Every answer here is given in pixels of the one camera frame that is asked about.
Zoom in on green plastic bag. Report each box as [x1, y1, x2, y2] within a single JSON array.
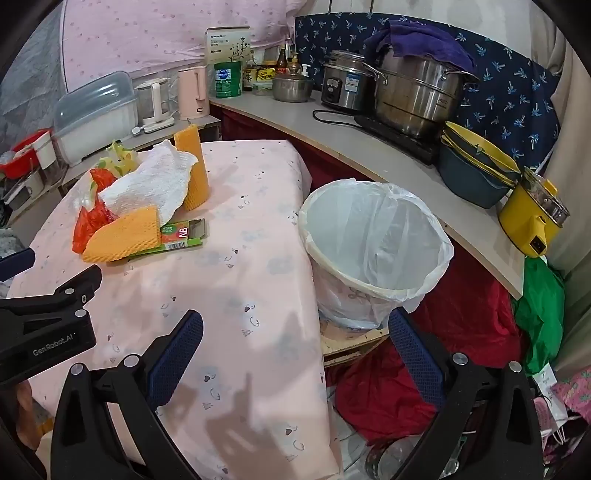
[[514, 257, 567, 376]]

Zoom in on red cloth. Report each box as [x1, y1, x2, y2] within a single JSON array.
[[332, 231, 530, 445]]

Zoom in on black power cable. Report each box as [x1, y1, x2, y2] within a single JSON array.
[[313, 108, 357, 126]]

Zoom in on clear glass jar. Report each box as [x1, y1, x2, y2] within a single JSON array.
[[365, 436, 426, 480]]

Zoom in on white lidded container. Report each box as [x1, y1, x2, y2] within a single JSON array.
[[34, 134, 58, 169]]

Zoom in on green tin can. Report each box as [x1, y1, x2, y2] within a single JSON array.
[[213, 61, 244, 99]]

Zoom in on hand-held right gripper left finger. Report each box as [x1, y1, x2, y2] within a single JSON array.
[[51, 310, 205, 480]]

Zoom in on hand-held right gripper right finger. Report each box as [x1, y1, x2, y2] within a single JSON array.
[[389, 307, 543, 480]]

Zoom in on green tea carton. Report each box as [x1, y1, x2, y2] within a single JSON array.
[[129, 219, 208, 259]]

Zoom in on white paper towel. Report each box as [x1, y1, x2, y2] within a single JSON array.
[[99, 141, 199, 222]]

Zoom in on pink printed bag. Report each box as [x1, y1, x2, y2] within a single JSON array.
[[549, 364, 591, 426]]

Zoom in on wooden board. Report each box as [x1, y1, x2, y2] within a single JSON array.
[[321, 318, 392, 366]]

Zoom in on small steel lidded pot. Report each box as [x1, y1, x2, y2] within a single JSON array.
[[271, 71, 315, 103]]

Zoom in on beige cardboard box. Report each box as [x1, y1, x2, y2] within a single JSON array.
[[204, 25, 254, 65]]

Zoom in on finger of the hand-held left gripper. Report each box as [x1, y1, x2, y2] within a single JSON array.
[[0, 265, 102, 334], [0, 248, 36, 281]]

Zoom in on pink electric kettle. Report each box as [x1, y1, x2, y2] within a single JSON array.
[[178, 65, 211, 121]]

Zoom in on black induction cooker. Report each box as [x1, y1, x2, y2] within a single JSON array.
[[353, 113, 441, 165]]

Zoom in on orange foam fruit net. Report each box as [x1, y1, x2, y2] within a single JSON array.
[[174, 126, 209, 210], [82, 205, 162, 264]]

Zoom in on red plastic basin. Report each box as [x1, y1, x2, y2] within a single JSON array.
[[0, 131, 51, 179]]

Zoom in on yellow basin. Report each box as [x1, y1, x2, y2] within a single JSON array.
[[441, 121, 522, 178]]

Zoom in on steel rice cooker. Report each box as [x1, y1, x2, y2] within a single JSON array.
[[321, 50, 376, 112]]

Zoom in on wooden side cabinet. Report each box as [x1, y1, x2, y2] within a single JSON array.
[[60, 114, 222, 190]]

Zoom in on yellow electric pot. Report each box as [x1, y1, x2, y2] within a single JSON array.
[[499, 166, 571, 257]]

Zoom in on beige curtain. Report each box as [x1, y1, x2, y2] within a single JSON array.
[[531, 0, 591, 278]]

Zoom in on blue basin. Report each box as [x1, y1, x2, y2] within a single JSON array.
[[438, 138, 515, 209]]

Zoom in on purple towel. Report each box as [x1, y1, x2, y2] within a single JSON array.
[[364, 21, 477, 71]]

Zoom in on white glass kettle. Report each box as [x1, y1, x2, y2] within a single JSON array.
[[136, 78, 176, 134]]

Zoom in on pink dotted curtain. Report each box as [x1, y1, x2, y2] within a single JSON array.
[[60, 0, 301, 93]]

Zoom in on yellow-green plastic bag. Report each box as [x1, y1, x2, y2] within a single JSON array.
[[95, 141, 139, 180]]

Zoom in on large steel steamer pot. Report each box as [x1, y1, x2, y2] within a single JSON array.
[[362, 46, 481, 139]]

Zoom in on blue floral cloth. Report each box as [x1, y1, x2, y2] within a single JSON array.
[[294, 14, 561, 169]]

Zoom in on white dish box clear lid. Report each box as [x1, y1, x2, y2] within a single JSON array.
[[53, 71, 139, 167]]

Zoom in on dark sauce bottle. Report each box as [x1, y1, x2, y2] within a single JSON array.
[[243, 51, 258, 91]]

